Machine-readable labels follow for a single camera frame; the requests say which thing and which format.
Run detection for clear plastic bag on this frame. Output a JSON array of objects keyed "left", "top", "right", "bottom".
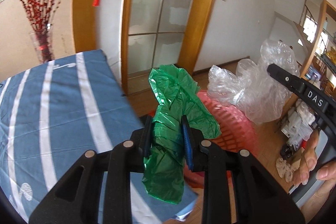
[{"left": 207, "top": 39, "right": 299, "bottom": 124}]

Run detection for dark green plastic bag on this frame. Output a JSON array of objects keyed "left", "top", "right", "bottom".
[{"left": 142, "top": 64, "right": 221, "bottom": 205}]

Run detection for person's right hand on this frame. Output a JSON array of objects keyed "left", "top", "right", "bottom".
[{"left": 291, "top": 129, "right": 336, "bottom": 219}]

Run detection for red plastic waste basket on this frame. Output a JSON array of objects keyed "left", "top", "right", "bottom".
[{"left": 183, "top": 90, "right": 261, "bottom": 189}]

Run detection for wooden shelf with clutter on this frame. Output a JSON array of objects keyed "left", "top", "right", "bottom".
[{"left": 280, "top": 7, "right": 335, "bottom": 160}]

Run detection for blue white striped tablecloth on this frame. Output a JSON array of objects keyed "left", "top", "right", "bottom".
[{"left": 0, "top": 49, "right": 199, "bottom": 224}]

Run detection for clear glass vase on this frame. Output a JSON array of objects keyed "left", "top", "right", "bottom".
[{"left": 30, "top": 30, "right": 54, "bottom": 64}]

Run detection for frosted glass sliding door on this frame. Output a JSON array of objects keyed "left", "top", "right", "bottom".
[{"left": 127, "top": 0, "right": 202, "bottom": 82}]

